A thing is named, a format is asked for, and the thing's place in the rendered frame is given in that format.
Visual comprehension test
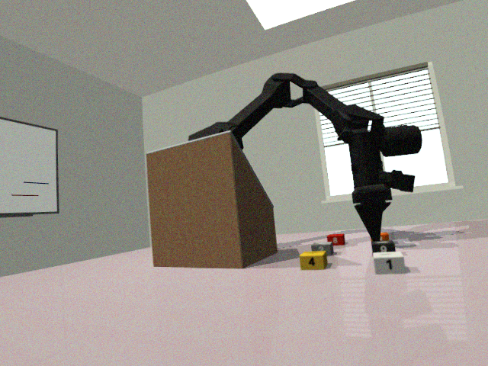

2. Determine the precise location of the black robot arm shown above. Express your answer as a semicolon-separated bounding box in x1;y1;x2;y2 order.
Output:
188;72;422;193

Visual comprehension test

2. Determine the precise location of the red block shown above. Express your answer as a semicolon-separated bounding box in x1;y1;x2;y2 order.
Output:
327;234;345;246

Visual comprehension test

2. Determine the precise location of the yellow block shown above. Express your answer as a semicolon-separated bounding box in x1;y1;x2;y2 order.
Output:
299;251;328;270

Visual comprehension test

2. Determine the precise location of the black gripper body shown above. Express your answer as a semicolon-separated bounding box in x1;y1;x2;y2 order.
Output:
351;156;392;204

